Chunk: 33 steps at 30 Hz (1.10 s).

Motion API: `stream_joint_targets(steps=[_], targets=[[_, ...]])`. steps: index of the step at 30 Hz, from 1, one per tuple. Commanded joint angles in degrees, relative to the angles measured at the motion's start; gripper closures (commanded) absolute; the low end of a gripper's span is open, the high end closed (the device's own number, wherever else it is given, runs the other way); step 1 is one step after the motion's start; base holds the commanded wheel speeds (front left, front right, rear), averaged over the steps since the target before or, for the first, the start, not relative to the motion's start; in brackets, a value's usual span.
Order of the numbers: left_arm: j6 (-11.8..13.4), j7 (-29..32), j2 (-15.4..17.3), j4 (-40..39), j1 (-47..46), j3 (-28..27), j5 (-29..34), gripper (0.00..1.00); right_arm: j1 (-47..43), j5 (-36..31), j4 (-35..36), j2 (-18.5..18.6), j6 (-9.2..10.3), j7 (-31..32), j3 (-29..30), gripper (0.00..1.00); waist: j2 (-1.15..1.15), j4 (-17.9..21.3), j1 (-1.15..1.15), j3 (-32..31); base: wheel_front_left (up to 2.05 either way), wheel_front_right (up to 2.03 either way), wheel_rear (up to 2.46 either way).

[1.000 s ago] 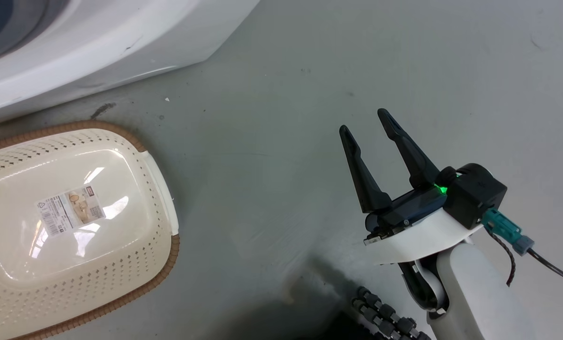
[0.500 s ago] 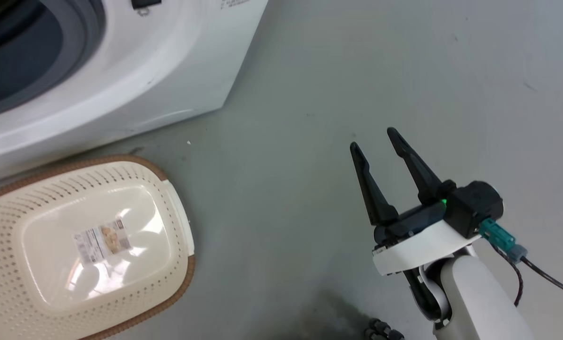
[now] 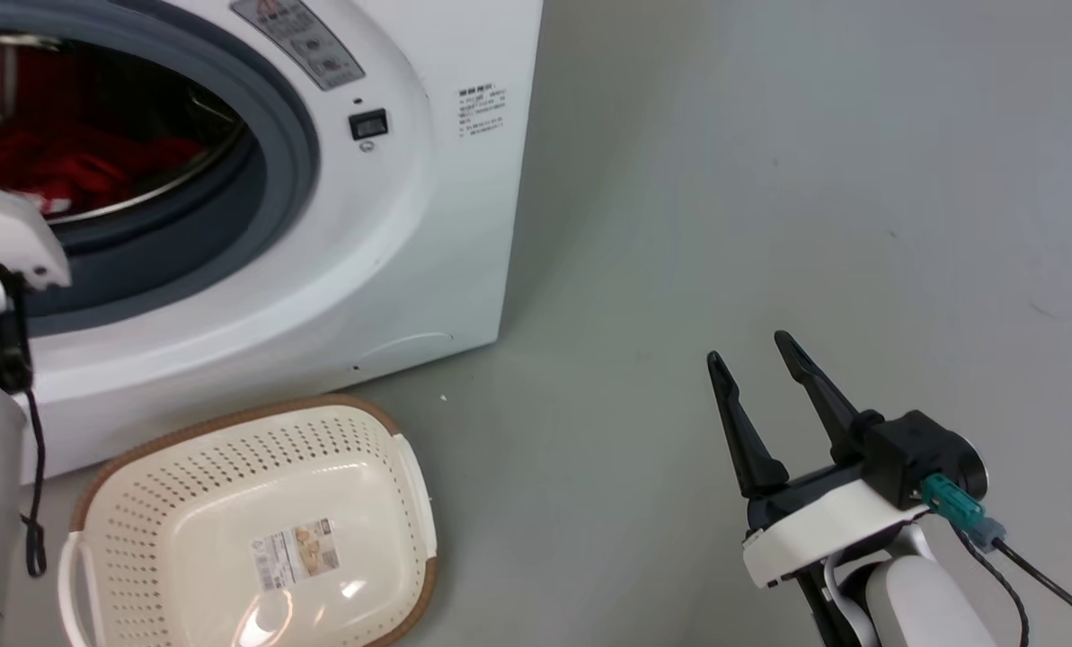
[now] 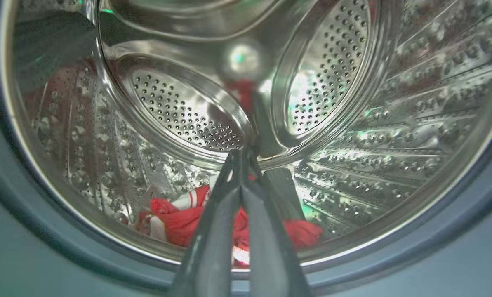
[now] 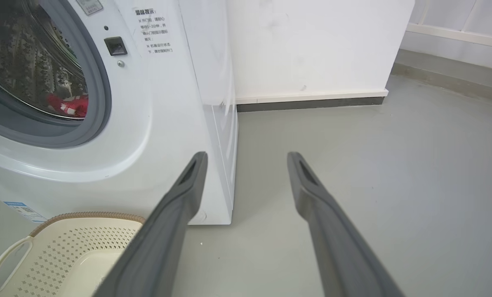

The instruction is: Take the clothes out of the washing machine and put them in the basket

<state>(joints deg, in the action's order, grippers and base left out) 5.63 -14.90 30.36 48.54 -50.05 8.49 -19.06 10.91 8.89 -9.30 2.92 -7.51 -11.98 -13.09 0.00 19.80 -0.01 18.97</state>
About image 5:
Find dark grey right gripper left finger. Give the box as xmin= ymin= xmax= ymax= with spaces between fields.
xmin=92 ymin=151 xmax=208 ymax=297

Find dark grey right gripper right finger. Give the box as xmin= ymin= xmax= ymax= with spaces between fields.
xmin=287 ymin=151 xmax=405 ymax=297

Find cream perforated laundry basket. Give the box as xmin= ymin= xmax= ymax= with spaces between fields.
xmin=0 ymin=212 xmax=146 ymax=297

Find white front-load washing machine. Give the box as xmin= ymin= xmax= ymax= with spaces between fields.
xmin=0 ymin=0 xmax=239 ymax=226

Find blue energy label sticker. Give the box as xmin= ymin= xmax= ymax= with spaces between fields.
xmin=3 ymin=201 xmax=47 ymax=223

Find red patterned garment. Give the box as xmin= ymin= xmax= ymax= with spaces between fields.
xmin=47 ymin=93 xmax=89 ymax=119

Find grey rubber door gasket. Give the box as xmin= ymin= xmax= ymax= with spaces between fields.
xmin=0 ymin=0 xmax=112 ymax=149

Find black door latch socket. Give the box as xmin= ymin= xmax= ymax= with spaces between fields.
xmin=104 ymin=37 xmax=128 ymax=56

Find Chinese text warning sticker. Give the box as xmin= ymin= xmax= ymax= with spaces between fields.
xmin=133 ymin=7 xmax=174 ymax=56

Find white wall baseboard trim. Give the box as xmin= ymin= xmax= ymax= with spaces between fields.
xmin=235 ymin=89 xmax=389 ymax=105

